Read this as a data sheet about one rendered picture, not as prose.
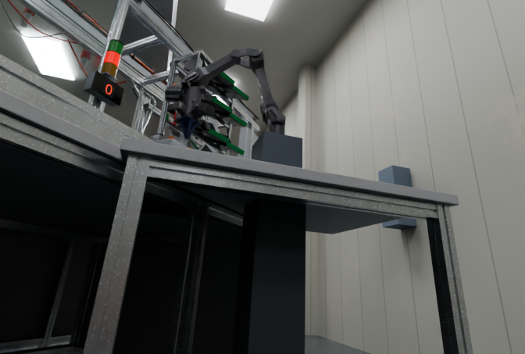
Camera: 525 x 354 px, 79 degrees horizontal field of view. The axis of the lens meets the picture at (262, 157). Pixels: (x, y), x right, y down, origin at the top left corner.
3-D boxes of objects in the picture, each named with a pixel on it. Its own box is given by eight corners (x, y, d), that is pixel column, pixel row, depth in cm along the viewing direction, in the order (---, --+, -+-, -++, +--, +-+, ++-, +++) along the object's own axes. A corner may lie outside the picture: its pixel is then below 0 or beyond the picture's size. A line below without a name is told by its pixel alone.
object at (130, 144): (458, 205, 90) (457, 194, 91) (119, 149, 66) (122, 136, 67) (332, 234, 152) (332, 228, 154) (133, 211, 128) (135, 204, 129)
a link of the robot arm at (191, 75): (202, 82, 128) (173, 81, 129) (198, 69, 121) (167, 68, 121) (199, 106, 124) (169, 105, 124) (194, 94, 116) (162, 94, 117)
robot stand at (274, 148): (301, 194, 101) (302, 137, 109) (260, 188, 98) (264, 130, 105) (285, 204, 114) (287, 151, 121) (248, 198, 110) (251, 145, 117)
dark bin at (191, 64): (233, 85, 160) (239, 73, 161) (216, 72, 151) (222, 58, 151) (201, 81, 179) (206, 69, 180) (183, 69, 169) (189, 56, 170)
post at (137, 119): (121, 234, 228) (156, 73, 279) (111, 232, 220) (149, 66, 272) (116, 234, 229) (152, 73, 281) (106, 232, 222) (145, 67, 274)
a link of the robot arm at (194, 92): (208, 91, 125) (185, 90, 126) (205, 82, 120) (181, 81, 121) (206, 105, 123) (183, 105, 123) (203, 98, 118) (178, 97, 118)
